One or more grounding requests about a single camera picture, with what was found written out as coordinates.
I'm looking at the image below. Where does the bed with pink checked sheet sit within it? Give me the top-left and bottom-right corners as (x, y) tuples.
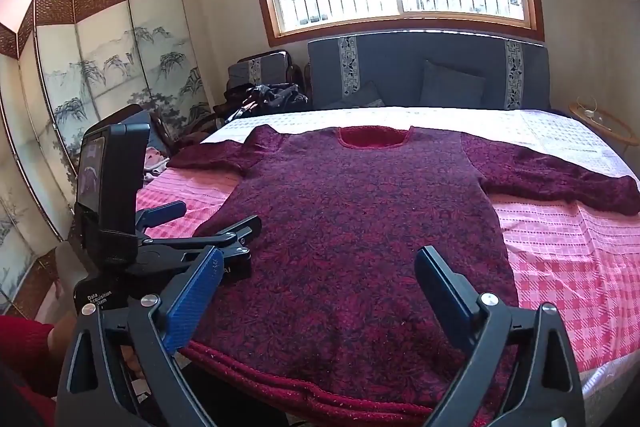
(135, 107), (640, 427)

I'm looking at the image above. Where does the plain grey cushion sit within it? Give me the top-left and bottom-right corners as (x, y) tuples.
(419, 61), (487, 108)

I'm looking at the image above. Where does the dark red patterned knit sweater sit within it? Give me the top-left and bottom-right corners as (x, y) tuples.
(167, 124), (638, 427)

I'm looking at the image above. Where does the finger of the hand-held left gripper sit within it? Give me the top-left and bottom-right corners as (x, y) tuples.
(134, 201), (187, 234)
(192, 215), (263, 255)

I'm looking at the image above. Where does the patterned grey cushion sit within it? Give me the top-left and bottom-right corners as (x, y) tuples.
(325, 82), (386, 110)

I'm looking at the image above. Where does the painted landscape folding screen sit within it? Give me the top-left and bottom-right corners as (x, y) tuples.
(0, 0), (213, 308)

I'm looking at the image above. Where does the grey cushioned chair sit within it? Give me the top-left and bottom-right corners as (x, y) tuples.
(147, 107), (221, 158)

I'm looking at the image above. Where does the round wooden side table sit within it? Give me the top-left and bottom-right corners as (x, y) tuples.
(569, 96), (640, 148)

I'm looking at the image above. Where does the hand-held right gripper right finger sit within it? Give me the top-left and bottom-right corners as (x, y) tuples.
(415, 245), (586, 427)

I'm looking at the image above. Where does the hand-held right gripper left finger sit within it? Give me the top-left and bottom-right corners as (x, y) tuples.
(56, 246), (226, 427)

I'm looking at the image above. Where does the person's left hand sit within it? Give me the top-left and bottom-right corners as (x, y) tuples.
(47, 308), (77, 360)

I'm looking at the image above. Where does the grey cushioned armchair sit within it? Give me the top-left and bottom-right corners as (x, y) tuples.
(227, 50), (306, 118)

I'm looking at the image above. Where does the pink crumpled cloth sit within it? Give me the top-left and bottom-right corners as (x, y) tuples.
(142, 147), (173, 180)

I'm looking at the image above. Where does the person's left forearm red sleeve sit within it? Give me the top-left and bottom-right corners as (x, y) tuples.
(0, 314), (63, 427)

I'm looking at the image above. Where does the grey upholstered headboard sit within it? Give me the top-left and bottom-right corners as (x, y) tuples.
(306, 31), (551, 112)

